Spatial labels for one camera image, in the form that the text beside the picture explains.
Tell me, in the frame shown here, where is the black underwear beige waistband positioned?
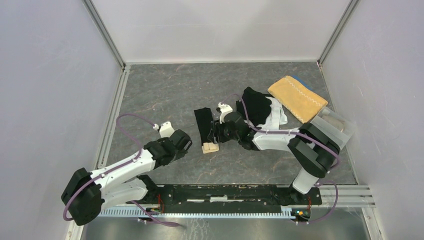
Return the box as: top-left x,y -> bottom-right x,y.
194,107 -> 220,154

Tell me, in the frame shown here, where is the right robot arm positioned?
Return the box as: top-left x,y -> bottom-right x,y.
206,112 -> 346,204

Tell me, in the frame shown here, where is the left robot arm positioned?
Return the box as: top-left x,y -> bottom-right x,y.
60,129 -> 193,226

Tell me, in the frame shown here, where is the black crumpled underwear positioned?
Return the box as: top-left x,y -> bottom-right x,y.
236,86 -> 272,127

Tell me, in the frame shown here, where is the white underwear black waistband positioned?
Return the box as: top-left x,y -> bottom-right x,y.
256,96 -> 288,130

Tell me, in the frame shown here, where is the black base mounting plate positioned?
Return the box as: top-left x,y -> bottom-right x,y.
137,184 -> 323,214

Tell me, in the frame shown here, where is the folded yellow towel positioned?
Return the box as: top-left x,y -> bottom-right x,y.
268,75 -> 328,124

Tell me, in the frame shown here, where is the blue cloth under towel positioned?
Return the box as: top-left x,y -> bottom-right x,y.
292,75 -> 312,91

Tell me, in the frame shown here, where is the clear plastic organizer box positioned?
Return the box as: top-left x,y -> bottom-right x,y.
310,107 -> 357,151

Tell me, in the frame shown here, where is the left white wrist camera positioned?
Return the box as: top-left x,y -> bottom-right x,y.
152,121 -> 175,138

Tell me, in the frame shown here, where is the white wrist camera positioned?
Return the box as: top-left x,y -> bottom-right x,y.
152,121 -> 175,138
217,102 -> 233,124

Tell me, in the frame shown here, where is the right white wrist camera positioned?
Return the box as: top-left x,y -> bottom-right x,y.
217,102 -> 233,124

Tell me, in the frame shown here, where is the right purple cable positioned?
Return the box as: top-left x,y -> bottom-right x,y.
219,93 -> 341,225

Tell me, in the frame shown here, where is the purple cable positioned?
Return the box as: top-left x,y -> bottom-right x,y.
219,93 -> 341,225
62,113 -> 182,228

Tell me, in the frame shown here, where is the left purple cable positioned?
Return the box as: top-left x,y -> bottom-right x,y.
62,113 -> 182,228

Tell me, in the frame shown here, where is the aluminium frame rail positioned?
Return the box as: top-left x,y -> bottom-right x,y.
76,184 -> 377,220

